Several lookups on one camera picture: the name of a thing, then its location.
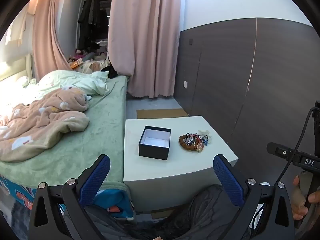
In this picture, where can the white pillow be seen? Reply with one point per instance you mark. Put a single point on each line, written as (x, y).
(26, 81)

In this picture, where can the black garment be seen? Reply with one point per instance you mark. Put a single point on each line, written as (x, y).
(110, 71)

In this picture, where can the narrow pink curtain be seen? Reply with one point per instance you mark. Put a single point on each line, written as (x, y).
(45, 37)

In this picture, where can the black jewelry box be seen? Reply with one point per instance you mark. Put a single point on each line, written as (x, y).
(155, 142)

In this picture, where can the bed with green sheet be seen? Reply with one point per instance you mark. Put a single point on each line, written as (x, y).
(105, 125)

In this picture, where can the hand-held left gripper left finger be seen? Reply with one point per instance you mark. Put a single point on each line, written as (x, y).
(96, 177)

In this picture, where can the pale green quilt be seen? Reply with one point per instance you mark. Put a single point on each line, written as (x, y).
(72, 82)

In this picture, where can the white wall outlet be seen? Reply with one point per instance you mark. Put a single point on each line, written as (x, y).
(185, 84)

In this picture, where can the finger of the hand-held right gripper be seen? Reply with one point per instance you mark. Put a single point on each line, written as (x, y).
(280, 150)

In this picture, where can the hanging dark clothes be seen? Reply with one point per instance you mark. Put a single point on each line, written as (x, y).
(91, 20)

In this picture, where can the blue printed mattress cover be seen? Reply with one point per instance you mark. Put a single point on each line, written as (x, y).
(112, 200)

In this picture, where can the wide pink curtain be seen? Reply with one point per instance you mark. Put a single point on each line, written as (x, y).
(145, 37)

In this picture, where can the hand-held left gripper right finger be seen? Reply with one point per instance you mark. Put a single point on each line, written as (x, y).
(227, 177)

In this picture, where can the person's dark patterned pants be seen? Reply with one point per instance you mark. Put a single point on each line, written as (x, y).
(195, 210)

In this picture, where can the person's right hand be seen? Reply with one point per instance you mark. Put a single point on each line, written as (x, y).
(297, 197)

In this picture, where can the white bedside table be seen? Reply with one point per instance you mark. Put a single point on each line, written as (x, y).
(190, 162)

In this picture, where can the pile of plush toys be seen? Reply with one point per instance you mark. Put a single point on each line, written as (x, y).
(85, 60)

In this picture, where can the peach printed blanket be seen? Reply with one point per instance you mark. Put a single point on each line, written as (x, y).
(40, 127)

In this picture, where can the cardboard sheet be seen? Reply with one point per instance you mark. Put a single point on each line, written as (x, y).
(162, 113)

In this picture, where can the cream headboard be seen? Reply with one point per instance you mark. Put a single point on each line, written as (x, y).
(12, 67)

